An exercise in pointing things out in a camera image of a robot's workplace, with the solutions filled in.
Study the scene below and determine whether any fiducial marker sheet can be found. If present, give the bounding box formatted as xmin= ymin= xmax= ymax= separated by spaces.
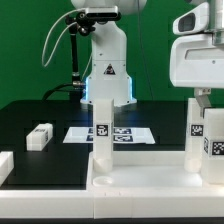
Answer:
xmin=62 ymin=126 xmax=157 ymax=146

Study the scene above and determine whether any white front barrier wall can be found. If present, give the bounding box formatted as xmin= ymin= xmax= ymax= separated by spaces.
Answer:
xmin=0 ymin=189 xmax=224 ymax=219

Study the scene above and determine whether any white desk top tray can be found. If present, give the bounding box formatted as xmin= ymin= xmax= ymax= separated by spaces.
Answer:
xmin=86 ymin=151 xmax=219 ymax=189

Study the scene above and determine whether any grey camera cable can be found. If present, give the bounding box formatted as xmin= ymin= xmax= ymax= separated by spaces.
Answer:
xmin=41 ymin=8 xmax=87 ymax=69

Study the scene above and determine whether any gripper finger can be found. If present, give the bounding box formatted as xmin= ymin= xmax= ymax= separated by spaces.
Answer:
xmin=194 ymin=88 xmax=211 ymax=117

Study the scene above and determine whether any black base cable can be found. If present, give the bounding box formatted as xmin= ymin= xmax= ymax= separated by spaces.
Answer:
xmin=42 ymin=82 xmax=84 ymax=101

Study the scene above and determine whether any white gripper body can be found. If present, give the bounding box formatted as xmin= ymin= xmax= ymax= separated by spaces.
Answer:
xmin=169 ymin=1 xmax=224 ymax=89

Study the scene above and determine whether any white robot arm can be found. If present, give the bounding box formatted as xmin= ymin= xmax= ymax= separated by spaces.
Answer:
xmin=71 ymin=0 xmax=224 ymax=110

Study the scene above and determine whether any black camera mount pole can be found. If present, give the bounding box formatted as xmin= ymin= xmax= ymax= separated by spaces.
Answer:
xmin=65 ymin=13 xmax=95 ymax=102

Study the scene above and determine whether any white left barrier block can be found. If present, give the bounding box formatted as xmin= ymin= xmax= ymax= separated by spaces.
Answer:
xmin=0 ymin=151 xmax=14 ymax=187

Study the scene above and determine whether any silver depth camera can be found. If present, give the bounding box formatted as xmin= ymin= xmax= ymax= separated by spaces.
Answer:
xmin=85 ymin=6 xmax=120 ymax=21

